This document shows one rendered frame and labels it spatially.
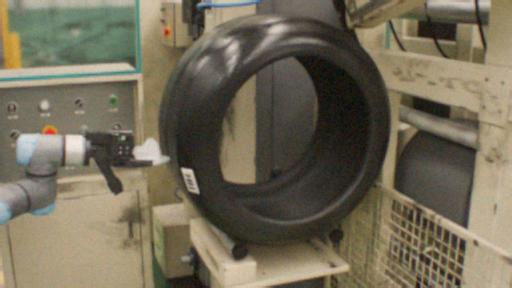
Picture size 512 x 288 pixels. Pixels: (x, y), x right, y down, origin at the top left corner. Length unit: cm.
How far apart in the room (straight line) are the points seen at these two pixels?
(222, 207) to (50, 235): 93
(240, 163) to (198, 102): 54
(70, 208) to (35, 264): 25
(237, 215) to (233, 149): 43
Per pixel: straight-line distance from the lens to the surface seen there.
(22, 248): 215
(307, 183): 173
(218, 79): 127
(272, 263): 162
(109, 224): 213
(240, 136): 176
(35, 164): 135
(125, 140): 136
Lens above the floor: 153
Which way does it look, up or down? 14 degrees down
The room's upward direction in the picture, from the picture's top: straight up
